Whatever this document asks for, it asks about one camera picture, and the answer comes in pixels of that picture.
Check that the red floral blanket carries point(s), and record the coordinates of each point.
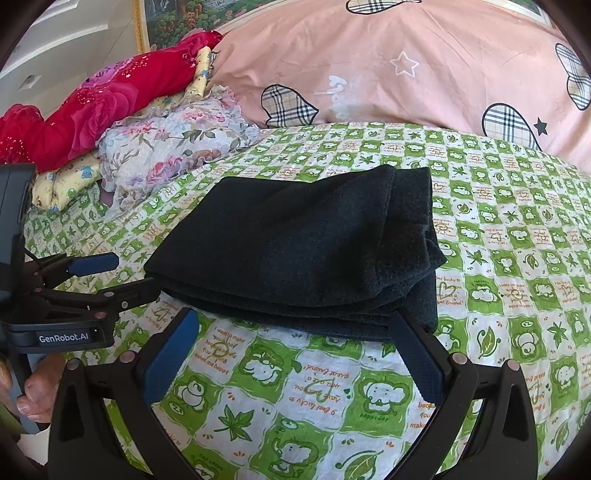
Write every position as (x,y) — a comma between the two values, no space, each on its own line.
(120,92)

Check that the floral ruffled pillow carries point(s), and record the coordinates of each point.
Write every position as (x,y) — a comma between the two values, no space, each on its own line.
(171,138)

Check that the person's left forearm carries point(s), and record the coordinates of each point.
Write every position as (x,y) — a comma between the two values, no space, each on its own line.
(7,417)

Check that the black pants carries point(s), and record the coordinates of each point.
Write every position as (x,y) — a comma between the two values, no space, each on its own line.
(295,249)

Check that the framed landscape painting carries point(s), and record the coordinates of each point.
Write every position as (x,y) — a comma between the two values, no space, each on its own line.
(180,18)

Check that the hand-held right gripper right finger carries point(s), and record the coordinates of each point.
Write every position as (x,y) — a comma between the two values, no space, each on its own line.
(415,355)

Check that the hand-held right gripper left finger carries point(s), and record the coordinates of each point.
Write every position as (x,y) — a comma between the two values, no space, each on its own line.
(171,355)

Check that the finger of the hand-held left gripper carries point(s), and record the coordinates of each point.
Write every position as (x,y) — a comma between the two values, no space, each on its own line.
(134,293)
(94,264)

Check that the green patterned bed sheet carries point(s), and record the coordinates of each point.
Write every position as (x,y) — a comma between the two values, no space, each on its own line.
(508,258)

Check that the person's left hand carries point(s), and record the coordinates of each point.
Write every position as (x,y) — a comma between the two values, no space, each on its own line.
(44,392)

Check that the white wardrobe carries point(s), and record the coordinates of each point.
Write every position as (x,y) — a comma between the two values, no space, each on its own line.
(64,41)

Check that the pink quilt with plaid patches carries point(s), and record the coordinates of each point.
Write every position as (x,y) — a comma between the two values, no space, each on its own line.
(392,60)

